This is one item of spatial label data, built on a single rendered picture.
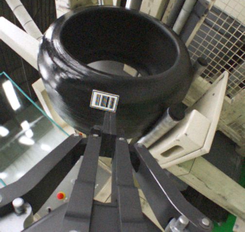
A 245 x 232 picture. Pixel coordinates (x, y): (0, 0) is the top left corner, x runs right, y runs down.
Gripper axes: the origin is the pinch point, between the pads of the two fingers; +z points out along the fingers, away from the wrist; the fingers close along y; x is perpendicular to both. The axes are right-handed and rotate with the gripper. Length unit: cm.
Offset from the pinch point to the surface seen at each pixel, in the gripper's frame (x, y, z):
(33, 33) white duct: 26, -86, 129
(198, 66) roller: 14.2, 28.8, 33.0
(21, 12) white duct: 45, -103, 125
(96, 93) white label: 1.1, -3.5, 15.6
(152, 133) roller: -9.2, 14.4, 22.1
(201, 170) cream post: -32, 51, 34
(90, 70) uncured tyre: 5.7, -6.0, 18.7
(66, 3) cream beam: 38, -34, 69
